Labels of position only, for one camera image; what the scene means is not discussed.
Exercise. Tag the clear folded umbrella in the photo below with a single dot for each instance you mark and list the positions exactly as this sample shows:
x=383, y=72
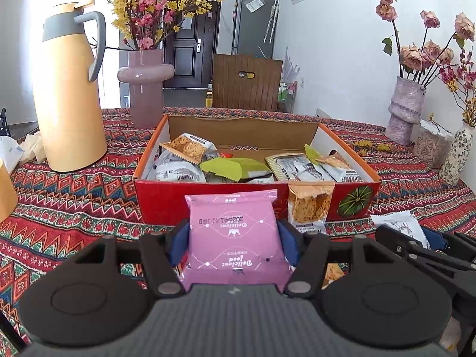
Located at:
x=271, y=18

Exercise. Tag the black metal frame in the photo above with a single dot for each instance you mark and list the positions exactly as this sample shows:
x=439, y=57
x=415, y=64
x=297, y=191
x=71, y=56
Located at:
x=3, y=122

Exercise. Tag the pale yellow packet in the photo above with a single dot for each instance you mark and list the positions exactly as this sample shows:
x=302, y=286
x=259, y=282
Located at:
x=450, y=336

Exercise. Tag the yellow mug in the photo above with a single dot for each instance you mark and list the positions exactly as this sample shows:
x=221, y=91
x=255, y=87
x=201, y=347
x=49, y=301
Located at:
x=6, y=193

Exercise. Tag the red cardboard box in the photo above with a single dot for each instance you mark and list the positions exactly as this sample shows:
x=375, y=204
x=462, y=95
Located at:
x=163, y=202

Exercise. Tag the pink and yellow blossom branches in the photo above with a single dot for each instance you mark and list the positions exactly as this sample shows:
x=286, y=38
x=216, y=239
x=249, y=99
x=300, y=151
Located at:
x=145, y=11

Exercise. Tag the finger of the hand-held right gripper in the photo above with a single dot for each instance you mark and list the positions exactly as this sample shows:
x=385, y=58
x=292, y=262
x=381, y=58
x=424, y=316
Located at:
x=435, y=240
x=405, y=249

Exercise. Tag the beige cloth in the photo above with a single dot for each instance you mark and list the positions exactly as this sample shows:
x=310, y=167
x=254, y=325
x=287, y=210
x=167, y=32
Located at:
x=33, y=147

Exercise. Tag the beige grey snack packet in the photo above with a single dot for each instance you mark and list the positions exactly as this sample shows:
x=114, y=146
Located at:
x=288, y=165

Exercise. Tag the white plastic bag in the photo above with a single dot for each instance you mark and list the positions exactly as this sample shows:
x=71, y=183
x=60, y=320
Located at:
x=9, y=152

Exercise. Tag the small storage rack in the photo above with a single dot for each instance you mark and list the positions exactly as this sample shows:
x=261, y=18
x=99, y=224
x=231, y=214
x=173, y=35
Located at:
x=288, y=96

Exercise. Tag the floral ceramic vase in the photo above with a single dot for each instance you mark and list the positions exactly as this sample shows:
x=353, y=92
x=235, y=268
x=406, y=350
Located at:
x=455, y=156

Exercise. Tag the pale dried grass bunch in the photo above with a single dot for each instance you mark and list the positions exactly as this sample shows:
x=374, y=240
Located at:
x=290, y=65

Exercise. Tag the glass jar with grains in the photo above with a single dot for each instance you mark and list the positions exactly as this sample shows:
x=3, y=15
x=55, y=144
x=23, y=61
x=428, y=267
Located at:
x=431, y=148

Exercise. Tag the grey white snack packet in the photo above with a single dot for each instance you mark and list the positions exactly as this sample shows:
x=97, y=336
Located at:
x=178, y=173

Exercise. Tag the brown wooden chair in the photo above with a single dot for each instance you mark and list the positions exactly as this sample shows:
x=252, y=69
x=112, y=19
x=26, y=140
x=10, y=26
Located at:
x=238, y=93

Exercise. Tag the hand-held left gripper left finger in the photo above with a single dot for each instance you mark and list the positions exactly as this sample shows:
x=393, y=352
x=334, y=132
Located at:
x=178, y=243

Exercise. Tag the pink glass vase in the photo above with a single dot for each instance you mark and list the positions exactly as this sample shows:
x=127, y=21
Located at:
x=147, y=100

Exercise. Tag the pink snack packet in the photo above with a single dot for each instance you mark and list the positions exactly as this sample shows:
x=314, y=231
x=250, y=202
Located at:
x=232, y=230

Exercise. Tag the textured pink vase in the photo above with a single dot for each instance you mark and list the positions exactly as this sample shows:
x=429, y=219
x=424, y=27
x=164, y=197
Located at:
x=403, y=111

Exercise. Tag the small blossom sprigs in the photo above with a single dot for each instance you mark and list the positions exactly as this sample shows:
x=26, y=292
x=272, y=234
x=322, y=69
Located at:
x=469, y=109

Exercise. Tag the yellow thermos jug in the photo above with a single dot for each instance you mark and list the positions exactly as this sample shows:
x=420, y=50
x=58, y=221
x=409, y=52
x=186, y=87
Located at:
x=70, y=111

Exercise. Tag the patterned red tablecloth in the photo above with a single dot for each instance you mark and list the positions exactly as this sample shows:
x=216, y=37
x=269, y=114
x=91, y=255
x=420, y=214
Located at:
x=74, y=208

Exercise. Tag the dark brown door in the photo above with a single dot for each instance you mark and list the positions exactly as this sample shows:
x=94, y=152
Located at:
x=186, y=59

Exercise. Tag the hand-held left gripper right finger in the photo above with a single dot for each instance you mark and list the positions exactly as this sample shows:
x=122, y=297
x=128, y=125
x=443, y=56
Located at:
x=288, y=243

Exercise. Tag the paper label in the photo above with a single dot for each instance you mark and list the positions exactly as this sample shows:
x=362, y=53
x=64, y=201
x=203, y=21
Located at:
x=254, y=4

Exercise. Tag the dried pink roses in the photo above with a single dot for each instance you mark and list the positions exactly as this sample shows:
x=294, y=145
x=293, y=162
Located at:
x=412, y=57

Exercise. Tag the yellow carton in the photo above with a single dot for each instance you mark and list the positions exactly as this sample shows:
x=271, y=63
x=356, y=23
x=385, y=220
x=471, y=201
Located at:
x=209, y=100

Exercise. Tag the grey refrigerator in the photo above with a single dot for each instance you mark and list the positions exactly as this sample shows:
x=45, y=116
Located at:
x=253, y=29

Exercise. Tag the fallen yellow blossoms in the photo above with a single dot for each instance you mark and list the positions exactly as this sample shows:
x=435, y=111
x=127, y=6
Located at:
x=368, y=145

